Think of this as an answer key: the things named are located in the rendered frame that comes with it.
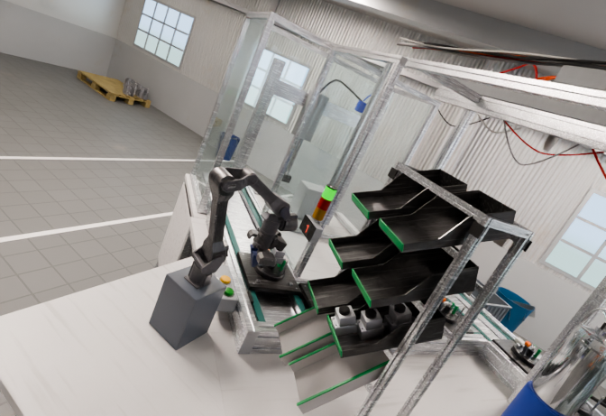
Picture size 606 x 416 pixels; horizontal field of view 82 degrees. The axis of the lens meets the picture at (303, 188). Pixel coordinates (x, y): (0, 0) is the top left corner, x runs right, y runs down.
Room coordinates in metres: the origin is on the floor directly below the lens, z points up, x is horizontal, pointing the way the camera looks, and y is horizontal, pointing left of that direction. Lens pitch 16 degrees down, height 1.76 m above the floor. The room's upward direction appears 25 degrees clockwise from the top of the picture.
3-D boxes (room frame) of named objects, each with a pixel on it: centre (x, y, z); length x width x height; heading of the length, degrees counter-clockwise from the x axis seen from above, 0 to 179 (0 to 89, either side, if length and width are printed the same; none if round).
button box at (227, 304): (1.17, 0.13, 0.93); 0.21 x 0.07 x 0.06; 30
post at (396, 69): (1.44, -0.14, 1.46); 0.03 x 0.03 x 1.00; 30
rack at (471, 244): (0.95, -0.39, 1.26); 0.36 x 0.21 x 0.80; 30
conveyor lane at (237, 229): (1.47, 0.03, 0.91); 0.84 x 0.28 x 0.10; 30
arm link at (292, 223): (1.14, 0.02, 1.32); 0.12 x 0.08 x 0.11; 136
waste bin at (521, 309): (3.93, -2.87, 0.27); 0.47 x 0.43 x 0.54; 66
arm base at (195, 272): (0.96, 0.18, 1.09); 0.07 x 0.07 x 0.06; 66
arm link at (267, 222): (1.11, 0.05, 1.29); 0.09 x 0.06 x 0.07; 136
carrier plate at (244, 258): (1.36, -0.01, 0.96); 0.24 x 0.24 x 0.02; 30
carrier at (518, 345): (1.63, -1.40, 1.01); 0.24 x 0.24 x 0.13; 30
